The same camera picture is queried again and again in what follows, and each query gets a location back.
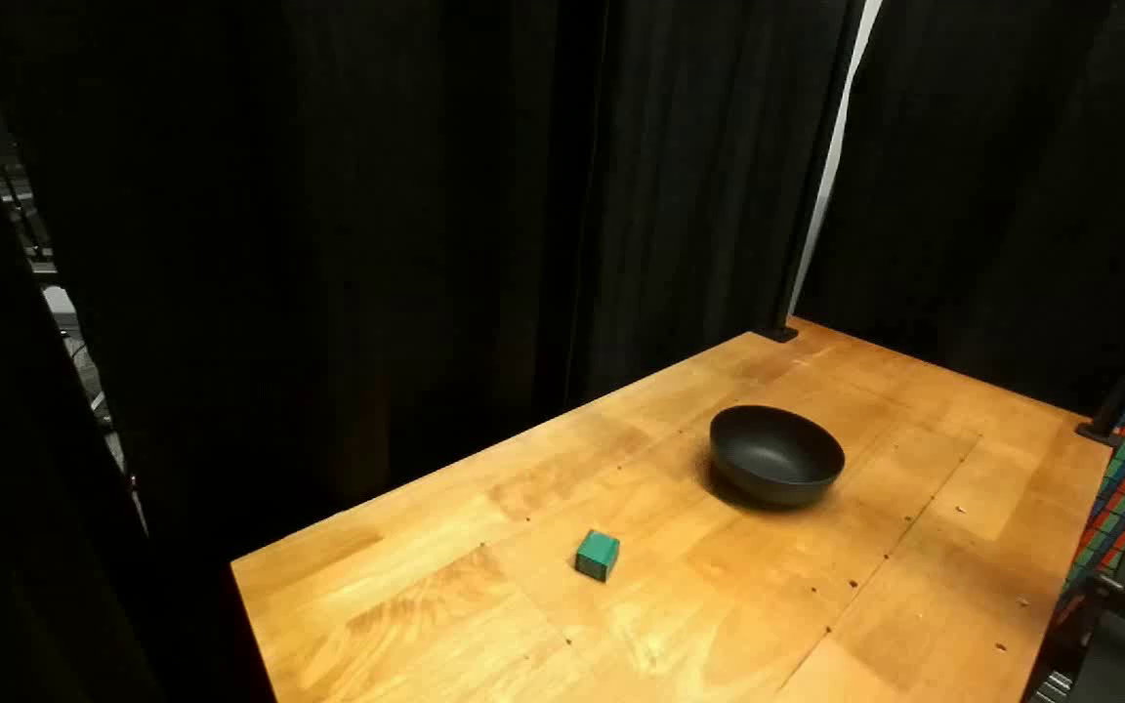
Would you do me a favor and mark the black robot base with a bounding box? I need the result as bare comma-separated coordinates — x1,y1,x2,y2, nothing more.
1019,543,1125,703

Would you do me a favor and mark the black bowl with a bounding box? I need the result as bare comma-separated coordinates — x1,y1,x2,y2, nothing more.
705,402,847,512

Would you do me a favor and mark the green cube block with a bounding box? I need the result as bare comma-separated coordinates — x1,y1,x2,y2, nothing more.
571,525,625,585

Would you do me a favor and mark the black curtain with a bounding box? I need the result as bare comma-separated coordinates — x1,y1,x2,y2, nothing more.
791,0,1125,422
0,0,867,579

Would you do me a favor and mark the black frame post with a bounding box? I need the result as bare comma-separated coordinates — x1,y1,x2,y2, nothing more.
756,0,876,347

